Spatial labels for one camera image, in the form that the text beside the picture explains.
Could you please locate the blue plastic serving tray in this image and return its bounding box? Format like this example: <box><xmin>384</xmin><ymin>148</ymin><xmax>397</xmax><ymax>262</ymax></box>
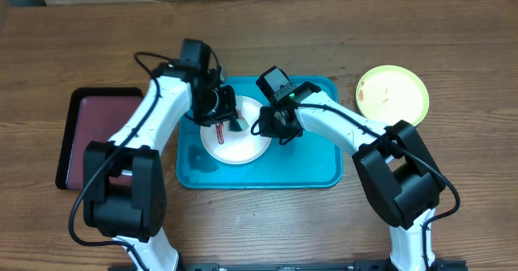
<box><xmin>176</xmin><ymin>74</ymin><xmax>344</xmax><ymax>190</ymax></box>

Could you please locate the yellow-green plate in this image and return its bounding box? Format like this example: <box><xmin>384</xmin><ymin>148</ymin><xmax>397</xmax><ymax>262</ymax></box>
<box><xmin>355</xmin><ymin>65</ymin><xmax>430</xmax><ymax>126</ymax></box>

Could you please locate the white pink plate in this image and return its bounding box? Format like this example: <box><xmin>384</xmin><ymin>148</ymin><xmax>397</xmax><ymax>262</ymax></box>
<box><xmin>200</xmin><ymin>95</ymin><xmax>271</xmax><ymax>165</ymax></box>

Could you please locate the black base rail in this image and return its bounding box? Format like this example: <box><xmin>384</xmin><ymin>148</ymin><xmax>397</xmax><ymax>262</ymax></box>
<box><xmin>108</xmin><ymin>259</ymin><xmax>469</xmax><ymax>271</ymax></box>

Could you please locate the black tray with red liquid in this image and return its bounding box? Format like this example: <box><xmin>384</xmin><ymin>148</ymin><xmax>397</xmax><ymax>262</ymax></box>
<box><xmin>55</xmin><ymin>87</ymin><xmax>143</xmax><ymax>190</ymax></box>

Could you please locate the green scrubbing sponge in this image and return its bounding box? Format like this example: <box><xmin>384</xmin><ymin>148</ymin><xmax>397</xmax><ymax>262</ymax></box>
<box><xmin>228</xmin><ymin>118</ymin><xmax>249</xmax><ymax>132</ymax></box>

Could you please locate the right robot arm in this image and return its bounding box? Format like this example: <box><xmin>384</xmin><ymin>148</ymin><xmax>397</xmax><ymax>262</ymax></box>
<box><xmin>252</xmin><ymin>80</ymin><xmax>460</xmax><ymax>270</ymax></box>

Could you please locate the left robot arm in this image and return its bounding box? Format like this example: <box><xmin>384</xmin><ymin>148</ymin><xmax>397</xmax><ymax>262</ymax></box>
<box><xmin>68</xmin><ymin>39</ymin><xmax>248</xmax><ymax>270</ymax></box>

